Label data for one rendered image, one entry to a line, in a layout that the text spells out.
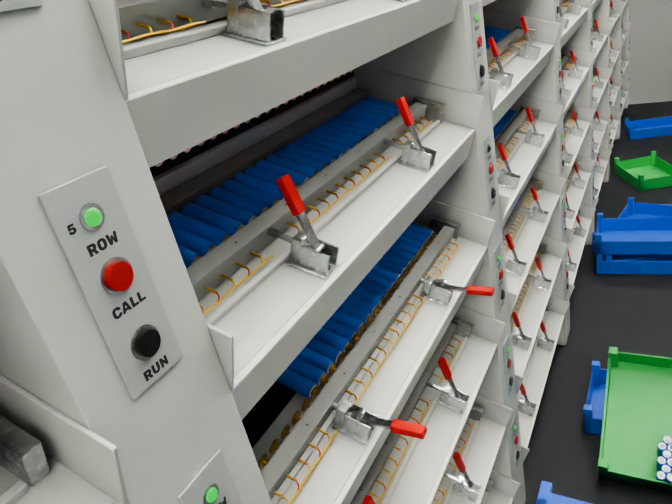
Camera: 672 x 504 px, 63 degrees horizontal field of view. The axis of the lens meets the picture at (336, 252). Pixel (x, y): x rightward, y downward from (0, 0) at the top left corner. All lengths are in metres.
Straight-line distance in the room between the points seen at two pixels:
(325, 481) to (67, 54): 0.43
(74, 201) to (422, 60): 0.66
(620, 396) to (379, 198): 1.09
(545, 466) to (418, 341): 0.87
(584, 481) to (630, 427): 0.17
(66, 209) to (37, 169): 0.02
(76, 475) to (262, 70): 0.29
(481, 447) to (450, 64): 0.69
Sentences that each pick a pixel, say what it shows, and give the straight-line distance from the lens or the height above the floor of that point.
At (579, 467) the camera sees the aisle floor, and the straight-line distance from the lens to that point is 1.55.
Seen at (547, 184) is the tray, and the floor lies 0.55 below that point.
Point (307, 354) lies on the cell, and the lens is 0.66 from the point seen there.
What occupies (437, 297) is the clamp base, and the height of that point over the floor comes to 0.73.
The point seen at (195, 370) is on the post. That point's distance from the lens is 0.37.
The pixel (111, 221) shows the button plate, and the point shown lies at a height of 1.06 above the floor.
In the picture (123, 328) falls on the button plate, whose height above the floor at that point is 1.00.
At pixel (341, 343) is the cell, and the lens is 0.67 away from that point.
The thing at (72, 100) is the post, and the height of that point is 1.12.
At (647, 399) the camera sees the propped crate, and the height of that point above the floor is 0.10.
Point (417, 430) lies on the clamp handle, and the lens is 0.57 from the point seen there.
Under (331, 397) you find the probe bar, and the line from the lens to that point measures 0.61.
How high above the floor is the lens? 1.14
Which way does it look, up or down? 25 degrees down
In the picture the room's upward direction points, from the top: 13 degrees counter-clockwise
